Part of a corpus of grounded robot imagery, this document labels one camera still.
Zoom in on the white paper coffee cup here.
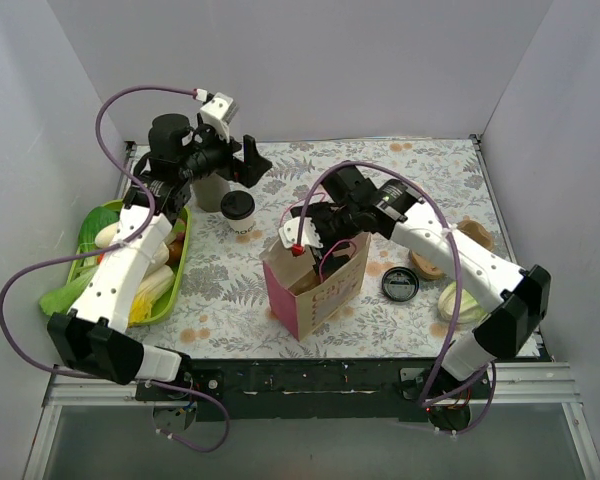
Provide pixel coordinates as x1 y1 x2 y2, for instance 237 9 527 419
224 213 255 235

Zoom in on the kraft paper cakes bag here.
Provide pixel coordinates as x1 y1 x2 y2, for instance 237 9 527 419
260 233 371 340

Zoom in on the black plastic cup lid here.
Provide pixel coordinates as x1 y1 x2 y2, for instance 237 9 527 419
220 190 255 220

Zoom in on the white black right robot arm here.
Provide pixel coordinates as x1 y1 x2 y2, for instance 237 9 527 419
280 161 551 406

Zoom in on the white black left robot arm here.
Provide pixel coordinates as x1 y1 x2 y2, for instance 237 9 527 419
47 114 272 400

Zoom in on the grey straw holder cup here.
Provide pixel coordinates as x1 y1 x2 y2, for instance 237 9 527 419
192 174 231 213

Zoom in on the floral patterned table mat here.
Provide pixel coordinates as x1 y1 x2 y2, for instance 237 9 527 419
129 138 509 359

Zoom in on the green bok choy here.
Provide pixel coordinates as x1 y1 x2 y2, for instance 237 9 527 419
78 206 119 254

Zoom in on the white radish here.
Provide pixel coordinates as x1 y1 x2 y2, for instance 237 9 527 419
94 223 118 249

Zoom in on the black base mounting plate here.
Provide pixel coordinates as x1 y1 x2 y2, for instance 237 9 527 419
134 358 493 421

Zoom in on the yellow napa cabbage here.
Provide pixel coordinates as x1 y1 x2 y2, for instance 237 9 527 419
129 265 175 326

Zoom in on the brown cardboard cup carrier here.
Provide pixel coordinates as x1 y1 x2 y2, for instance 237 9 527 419
408 217 494 281

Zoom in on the green white cabbage on table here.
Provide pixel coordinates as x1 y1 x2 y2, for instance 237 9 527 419
437 282 487 325

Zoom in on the green plastic tray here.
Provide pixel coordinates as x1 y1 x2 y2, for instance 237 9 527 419
66 199 191 327

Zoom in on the long green napa cabbage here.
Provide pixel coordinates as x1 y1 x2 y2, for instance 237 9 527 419
39 270 96 317

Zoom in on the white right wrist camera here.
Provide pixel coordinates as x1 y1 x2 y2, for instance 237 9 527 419
278 217 323 254

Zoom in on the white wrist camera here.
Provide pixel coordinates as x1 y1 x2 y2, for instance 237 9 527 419
278 217 323 254
199 92 239 143

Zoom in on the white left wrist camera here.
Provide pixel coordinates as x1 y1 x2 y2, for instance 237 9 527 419
199 92 239 143

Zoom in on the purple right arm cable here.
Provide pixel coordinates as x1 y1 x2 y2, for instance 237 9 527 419
297 160 496 435

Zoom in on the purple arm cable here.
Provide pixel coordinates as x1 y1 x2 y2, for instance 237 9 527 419
0 85 230 453
297 160 496 435

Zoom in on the aluminium frame rail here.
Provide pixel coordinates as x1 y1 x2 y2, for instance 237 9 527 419
43 362 581 407

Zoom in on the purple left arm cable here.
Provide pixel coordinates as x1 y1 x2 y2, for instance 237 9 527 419
0 85 230 453

